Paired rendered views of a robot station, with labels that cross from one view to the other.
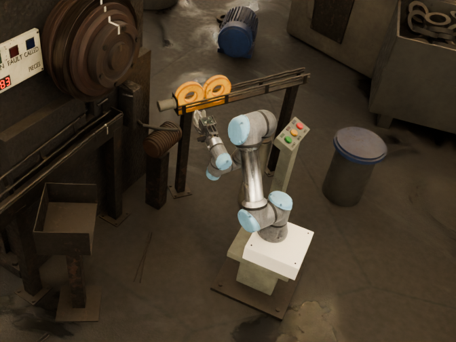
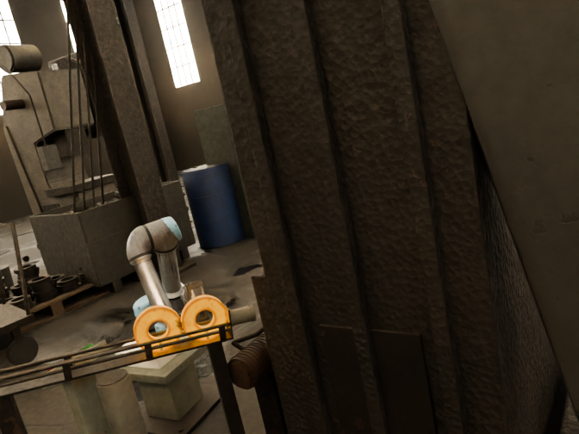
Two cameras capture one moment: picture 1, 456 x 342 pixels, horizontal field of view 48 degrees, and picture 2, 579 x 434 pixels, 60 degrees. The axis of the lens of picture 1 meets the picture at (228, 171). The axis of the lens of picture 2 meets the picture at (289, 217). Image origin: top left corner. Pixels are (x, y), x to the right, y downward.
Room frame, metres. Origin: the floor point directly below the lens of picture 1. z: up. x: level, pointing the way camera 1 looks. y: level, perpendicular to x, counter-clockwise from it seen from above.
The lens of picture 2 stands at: (3.74, 0.98, 1.35)
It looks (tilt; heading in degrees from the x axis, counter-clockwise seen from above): 12 degrees down; 193
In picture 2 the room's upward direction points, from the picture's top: 12 degrees counter-clockwise
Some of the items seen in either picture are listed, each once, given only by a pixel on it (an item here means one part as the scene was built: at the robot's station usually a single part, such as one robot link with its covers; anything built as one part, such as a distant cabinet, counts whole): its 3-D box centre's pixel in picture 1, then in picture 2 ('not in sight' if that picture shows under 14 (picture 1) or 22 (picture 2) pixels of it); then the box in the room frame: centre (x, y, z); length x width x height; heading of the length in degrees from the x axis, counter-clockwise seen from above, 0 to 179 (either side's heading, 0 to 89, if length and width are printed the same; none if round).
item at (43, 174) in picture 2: not in sight; (65, 146); (-2.44, -3.29, 1.42); 1.43 x 1.22 x 2.85; 71
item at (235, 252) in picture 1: (268, 243); (163, 359); (1.70, -0.26, 0.28); 0.32 x 0.32 x 0.04; 73
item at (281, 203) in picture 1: (277, 207); (148, 311); (1.70, -0.26, 0.54); 0.13 x 0.12 x 0.14; 132
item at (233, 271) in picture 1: (262, 262); (171, 387); (1.70, -0.26, 0.13); 0.40 x 0.40 x 0.26; 73
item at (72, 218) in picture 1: (72, 262); not in sight; (1.33, 0.60, 0.36); 0.26 x 0.20 x 0.72; 11
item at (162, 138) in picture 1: (161, 166); (269, 407); (2.14, 0.38, 0.27); 0.22 x 0.13 x 0.53; 156
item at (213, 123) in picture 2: not in sight; (244, 168); (-1.86, -0.71, 0.75); 0.70 x 0.48 x 1.50; 156
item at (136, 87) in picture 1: (129, 104); not in sight; (2.11, 0.55, 0.68); 0.11 x 0.08 x 0.24; 66
